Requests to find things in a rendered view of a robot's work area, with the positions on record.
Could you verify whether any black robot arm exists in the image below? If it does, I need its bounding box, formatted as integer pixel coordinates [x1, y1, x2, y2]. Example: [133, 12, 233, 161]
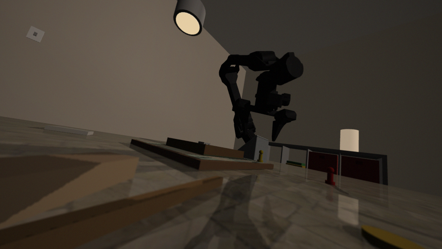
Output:
[219, 51, 303, 143]

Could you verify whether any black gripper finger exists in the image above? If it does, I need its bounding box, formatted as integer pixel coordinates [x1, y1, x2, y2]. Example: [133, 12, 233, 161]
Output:
[236, 109, 250, 136]
[272, 118, 291, 141]

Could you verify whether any dark red game pawn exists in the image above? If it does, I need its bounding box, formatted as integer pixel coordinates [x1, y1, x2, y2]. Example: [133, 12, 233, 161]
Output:
[325, 167, 335, 186]

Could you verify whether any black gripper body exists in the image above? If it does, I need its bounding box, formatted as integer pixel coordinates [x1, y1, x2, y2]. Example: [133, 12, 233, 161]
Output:
[232, 86, 297, 121]

